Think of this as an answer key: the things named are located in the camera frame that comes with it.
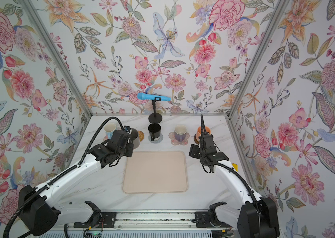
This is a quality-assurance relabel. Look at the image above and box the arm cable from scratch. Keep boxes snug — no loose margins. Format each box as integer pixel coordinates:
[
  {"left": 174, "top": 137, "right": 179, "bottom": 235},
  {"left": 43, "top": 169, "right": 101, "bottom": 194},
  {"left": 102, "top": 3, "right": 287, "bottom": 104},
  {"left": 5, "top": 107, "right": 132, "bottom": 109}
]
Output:
[
  {"left": 3, "top": 116, "right": 126, "bottom": 238},
  {"left": 201, "top": 162, "right": 262, "bottom": 238}
]

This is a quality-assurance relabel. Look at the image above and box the pink flower silicone coaster right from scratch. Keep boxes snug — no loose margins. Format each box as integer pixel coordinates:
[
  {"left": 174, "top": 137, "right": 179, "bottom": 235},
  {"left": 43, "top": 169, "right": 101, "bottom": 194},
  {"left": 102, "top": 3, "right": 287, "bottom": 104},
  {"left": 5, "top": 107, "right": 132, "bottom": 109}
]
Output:
[{"left": 168, "top": 132, "right": 190, "bottom": 146}]

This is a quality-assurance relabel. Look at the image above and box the woven rattan round coaster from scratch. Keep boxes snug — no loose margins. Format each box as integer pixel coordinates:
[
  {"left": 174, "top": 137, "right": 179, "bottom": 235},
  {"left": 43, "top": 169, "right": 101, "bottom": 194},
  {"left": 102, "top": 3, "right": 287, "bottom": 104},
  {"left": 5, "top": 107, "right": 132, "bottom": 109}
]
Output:
[{"left": 138, "top": 131, "right": 145, "bottom": 142}]

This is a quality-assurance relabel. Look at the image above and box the white cup with purple outside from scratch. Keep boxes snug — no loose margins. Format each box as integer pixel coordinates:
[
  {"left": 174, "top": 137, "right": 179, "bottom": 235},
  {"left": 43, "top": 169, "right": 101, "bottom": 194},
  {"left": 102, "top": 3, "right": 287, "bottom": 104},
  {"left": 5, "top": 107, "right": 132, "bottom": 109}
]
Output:
[{"left": 174, "top": 125, "right": 187, "bottom": 142}]

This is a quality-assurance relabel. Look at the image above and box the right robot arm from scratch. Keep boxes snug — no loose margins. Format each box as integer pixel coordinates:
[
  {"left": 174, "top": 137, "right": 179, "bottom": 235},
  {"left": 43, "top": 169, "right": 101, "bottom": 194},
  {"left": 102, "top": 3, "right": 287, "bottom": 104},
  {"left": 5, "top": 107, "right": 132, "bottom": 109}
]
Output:
[{"left": 189, "top": 118, "right": 280, "bottom": 238}]

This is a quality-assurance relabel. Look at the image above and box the black microphone stand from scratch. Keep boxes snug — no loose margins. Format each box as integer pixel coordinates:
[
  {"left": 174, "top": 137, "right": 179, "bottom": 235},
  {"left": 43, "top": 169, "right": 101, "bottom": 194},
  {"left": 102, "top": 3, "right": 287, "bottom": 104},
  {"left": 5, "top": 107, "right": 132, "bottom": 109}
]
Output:
[{"left": 149, "top": 97, "right": 162, "bottom": 124}]

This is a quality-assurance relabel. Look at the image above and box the blue woven round coaster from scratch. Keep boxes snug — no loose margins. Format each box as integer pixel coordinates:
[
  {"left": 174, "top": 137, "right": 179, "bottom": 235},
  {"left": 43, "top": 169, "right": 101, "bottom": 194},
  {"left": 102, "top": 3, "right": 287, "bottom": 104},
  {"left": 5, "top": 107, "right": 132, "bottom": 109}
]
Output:
[{"left": 148, "top": 134, "right": 163, "bottom": 144}]

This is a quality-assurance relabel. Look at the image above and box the brown wooden round coaster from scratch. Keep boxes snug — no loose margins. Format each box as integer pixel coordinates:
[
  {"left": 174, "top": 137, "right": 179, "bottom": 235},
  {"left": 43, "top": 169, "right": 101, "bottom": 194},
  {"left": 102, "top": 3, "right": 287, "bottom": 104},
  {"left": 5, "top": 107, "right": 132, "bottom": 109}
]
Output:
[{"left": 194, "top": 135, "right": 200, "bottom": 145}]

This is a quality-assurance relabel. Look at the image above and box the beige silicone tray mat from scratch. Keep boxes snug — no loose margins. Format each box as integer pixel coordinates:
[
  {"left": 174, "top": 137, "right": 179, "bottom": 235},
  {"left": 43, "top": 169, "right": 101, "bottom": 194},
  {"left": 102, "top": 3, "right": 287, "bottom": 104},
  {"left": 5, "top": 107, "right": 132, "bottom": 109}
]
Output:
[{"left": 122, "top": 151, "right": 188, "bottom": 194}]

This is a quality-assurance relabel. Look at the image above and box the blue microphone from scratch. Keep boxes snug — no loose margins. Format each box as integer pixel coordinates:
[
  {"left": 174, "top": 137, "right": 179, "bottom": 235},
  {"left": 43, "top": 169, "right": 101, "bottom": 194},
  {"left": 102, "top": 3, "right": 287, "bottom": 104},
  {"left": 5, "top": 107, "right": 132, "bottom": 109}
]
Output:
[{"left": 137, "top": 93, "right": 171, "bottom": 101}]

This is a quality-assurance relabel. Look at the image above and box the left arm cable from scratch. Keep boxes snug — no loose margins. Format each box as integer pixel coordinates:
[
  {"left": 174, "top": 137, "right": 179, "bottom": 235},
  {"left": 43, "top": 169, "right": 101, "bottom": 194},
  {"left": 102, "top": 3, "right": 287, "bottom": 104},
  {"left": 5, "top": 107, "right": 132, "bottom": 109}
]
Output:
[{"left": 3, "top": 116, "right": 126, "bottom": 238}]

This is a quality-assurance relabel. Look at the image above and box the light blue cup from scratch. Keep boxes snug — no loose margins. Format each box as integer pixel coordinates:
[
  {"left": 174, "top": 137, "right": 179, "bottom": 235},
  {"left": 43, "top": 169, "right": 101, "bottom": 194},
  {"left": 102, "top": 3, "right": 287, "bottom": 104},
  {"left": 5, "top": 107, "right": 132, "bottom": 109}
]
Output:
[{"left": 104, "top": 123, "right": 117, "bottom": 139}]

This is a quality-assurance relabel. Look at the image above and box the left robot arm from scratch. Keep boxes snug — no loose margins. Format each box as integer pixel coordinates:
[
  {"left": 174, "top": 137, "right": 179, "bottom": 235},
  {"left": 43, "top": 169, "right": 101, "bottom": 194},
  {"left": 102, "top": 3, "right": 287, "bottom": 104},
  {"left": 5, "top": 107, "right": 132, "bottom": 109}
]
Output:
[{"left": 18, "top": 127, "right": 135, "bottom": 236}]

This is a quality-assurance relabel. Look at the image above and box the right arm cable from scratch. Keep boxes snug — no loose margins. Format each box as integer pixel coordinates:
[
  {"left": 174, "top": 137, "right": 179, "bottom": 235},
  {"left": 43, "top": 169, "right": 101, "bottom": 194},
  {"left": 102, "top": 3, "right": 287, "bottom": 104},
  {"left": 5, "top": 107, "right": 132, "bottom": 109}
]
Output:
[{"left": 201, "top": 162, "right": 262, "bottom": 238}]

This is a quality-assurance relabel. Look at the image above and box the black cup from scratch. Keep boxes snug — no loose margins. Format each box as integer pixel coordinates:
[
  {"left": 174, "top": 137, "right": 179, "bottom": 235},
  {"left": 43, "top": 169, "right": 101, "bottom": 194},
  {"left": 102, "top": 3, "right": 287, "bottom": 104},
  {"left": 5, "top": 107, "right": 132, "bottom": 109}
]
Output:
[{"left": 148, "top": 124, "right": 161, "bottom": 141}]

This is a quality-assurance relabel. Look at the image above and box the grey cup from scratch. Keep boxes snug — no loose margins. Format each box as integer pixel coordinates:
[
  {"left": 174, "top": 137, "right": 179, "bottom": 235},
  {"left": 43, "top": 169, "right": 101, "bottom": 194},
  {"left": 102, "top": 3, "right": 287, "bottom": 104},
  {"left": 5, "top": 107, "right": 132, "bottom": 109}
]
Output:
[{"left": 130, "top": 128, "right": 140, "bottom": 149}]

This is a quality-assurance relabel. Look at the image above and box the orange cup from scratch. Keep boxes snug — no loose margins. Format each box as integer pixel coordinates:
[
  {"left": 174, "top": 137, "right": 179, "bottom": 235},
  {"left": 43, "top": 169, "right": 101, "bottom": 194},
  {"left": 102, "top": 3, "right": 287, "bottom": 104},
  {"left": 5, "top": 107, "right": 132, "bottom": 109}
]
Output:
[{"left": 195, "top": 127, "right": 211, "bottom": 142}]

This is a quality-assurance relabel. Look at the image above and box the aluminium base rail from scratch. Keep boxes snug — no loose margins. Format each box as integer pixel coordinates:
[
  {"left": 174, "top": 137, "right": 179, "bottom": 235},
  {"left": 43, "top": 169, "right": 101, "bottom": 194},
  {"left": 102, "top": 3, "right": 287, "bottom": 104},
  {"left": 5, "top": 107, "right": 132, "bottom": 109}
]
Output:
[{"left": 36, "top": 209, "right": 281, "bottom": 231}]

